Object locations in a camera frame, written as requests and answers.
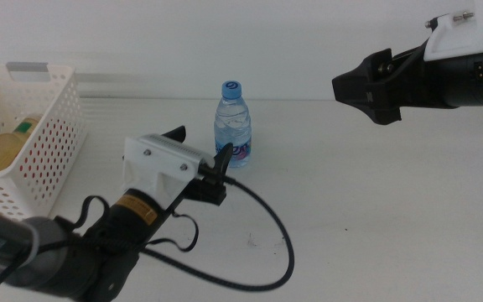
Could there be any thick black camera cable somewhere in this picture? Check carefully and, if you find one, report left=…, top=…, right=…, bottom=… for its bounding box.
left=140, top=167, right=296, bottom=293

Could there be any yellow tea bottle green label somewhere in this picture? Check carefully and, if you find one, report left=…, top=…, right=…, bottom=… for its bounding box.
left=0, top=116, right=44, bottom=173

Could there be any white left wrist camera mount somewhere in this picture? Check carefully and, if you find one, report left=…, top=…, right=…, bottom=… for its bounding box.
left=122, top=133, right=216, bottom=211

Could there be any clear water bottle blue cap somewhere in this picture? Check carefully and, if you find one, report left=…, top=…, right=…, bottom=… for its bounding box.
left=214, top=81, right=253, bottom=169

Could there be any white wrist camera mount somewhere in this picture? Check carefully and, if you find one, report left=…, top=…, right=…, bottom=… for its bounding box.
left=423, top=0, right=483, bottom=63
left=122, top=133, right=216, bottom=211

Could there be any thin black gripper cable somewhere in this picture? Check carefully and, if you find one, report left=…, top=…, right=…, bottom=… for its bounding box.
left=71, top=195, right=200, bottom=253

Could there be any white perforated plastic basket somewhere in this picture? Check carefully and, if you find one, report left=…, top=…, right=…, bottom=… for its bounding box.
left=0, top=63, right=87, bottom=221

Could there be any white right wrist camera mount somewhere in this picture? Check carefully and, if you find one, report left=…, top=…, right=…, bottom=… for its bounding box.
left=423, top=0, right=483, bottom=63

